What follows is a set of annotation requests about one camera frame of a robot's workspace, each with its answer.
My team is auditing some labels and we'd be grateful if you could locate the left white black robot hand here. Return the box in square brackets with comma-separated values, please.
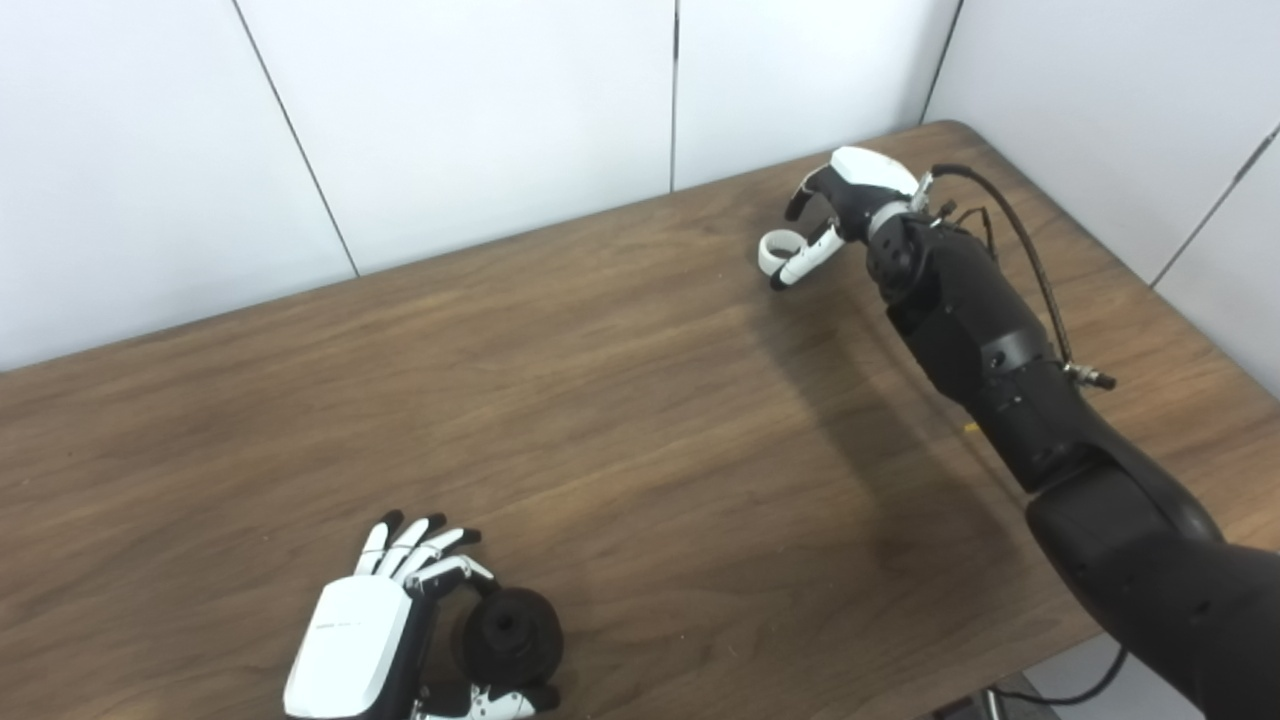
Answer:
[283, 510, 561, 720]

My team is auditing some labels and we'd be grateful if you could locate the white ring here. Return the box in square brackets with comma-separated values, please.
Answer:
[757, 230, 811, 277]

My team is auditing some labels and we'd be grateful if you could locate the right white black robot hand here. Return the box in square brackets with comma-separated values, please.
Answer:
[768, 146, 921, 291]

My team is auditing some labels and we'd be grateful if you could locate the black floor cable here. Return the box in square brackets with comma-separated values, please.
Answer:
[990, 645, 1131, 708]

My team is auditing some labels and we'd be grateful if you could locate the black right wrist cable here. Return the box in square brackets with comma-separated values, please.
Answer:
[928, 163, 1118, 391]

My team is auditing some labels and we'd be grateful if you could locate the round black part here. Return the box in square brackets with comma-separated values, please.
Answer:
[462, 588, 564, 689]

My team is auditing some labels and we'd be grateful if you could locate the thin black right arm wire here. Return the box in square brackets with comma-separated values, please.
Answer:
[940, 200, 1001, 263]

